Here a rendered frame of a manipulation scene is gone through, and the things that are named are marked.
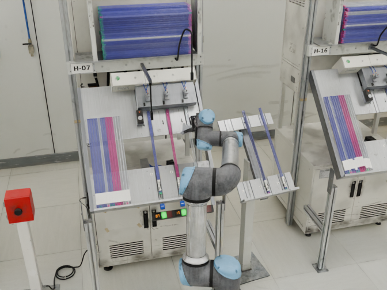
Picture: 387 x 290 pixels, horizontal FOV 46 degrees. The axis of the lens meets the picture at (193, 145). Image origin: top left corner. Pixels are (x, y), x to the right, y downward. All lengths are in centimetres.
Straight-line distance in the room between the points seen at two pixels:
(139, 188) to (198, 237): 68
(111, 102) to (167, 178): 54
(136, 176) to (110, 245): 66
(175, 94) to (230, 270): 111
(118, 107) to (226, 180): 103
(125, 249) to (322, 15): 196
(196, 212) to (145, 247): 122
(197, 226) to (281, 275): 134
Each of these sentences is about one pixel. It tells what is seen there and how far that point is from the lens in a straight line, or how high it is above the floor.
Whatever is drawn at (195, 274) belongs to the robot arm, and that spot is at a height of 75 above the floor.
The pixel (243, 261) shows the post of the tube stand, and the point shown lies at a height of 9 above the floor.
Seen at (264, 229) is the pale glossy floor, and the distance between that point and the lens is 350.
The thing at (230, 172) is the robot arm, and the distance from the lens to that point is 184.
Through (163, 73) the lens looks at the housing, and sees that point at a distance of 266.
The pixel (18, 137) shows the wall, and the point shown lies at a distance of 444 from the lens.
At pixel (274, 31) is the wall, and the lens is 449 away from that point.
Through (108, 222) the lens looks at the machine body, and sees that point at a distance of 290.
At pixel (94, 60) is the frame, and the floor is 140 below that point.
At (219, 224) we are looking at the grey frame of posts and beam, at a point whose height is 50.
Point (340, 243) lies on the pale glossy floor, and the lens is 350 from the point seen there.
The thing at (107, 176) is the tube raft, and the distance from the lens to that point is 250.
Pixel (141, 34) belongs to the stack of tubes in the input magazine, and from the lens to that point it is 258.
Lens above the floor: 210
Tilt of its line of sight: 27 degrees down
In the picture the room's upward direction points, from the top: straight up
